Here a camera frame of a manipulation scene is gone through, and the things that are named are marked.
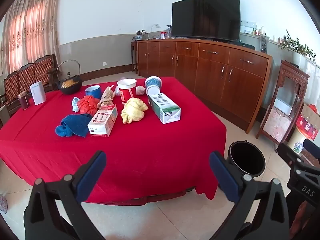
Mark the light blue cloth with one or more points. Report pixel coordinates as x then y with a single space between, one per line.
75 103

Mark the clear glass jar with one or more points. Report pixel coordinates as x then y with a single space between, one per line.
169 32

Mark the black soundbar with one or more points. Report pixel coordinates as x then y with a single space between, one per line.
247 45

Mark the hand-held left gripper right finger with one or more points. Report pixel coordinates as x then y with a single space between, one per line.
225 177

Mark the white floral bin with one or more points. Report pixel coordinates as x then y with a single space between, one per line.
297 140

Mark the black flat television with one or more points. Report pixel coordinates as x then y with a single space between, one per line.
205 17

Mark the beige cloth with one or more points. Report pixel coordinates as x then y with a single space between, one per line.
106 98

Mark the clear plastic bag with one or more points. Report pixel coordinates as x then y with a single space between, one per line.
117 92

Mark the green leafy branch plant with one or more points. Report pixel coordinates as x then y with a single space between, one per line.
297 45

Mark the white box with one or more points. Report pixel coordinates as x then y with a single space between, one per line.
283 106

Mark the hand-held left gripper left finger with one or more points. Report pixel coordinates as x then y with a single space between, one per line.
91 177

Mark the black cast iron teapot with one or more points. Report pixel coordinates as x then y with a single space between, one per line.
68 87

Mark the white tall canister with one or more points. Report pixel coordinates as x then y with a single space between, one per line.
38 93

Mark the black trash bin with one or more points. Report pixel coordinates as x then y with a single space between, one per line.
246 155

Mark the green and white carton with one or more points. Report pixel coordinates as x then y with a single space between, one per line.
163 107

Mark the small dark wooden table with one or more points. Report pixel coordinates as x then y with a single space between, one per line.
134 55

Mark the orange bag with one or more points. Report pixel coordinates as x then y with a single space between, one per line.
88 105

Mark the row of small bottles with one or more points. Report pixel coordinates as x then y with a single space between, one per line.
258 31

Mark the dark red cylindrical canister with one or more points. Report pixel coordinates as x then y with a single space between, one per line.
23 102

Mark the blue towel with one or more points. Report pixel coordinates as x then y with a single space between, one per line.
72 126

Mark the paper ball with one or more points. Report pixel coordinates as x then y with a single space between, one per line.
140 90

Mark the red and white paper cup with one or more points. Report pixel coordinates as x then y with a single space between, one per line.
126 93

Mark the carved wooden stand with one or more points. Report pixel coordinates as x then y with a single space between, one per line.
292 72

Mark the yellow cloth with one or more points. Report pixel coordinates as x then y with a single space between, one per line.
133 110

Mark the brown wooden sideboard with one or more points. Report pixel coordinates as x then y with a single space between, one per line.
212 75

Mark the red cardboard box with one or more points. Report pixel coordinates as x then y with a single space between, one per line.
307 125

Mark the red tablecloth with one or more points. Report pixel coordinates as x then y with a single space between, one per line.
150 142

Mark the blue and white paper cup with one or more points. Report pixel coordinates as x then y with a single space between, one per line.
153 85

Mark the small potted plant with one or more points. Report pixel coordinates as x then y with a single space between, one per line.
139 35

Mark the white wall power strip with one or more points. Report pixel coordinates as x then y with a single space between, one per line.
248 23

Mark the red and white carton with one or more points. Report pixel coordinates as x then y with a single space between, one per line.
100 122

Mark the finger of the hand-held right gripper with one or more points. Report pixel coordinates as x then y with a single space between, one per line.
287 153
312 148

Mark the pink embroidered curtain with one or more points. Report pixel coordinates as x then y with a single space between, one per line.
27 30

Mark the clear glass vase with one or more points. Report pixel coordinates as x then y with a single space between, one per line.
264 43

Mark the wooden bench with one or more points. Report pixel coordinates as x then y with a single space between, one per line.
25 77

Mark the white bottle with red label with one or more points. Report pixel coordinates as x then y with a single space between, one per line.
163 35

